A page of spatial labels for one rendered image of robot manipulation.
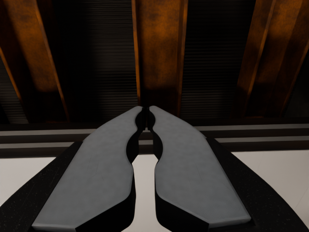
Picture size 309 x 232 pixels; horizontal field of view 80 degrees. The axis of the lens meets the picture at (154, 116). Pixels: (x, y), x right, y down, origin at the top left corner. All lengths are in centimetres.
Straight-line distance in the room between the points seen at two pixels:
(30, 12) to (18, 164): 24
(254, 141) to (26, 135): 29
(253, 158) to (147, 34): 25
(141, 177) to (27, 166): 14
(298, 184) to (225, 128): 13
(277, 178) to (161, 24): 29
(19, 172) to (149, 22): 29
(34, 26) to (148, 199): 33
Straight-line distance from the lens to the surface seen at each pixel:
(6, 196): 33
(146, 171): 24
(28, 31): 40
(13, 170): 29
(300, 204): 37
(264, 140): 27
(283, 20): 42
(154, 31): 35
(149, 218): 32
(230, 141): 25
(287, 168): 30
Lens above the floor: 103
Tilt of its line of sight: 59 degrees down
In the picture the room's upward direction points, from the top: 177 degrees clockwise
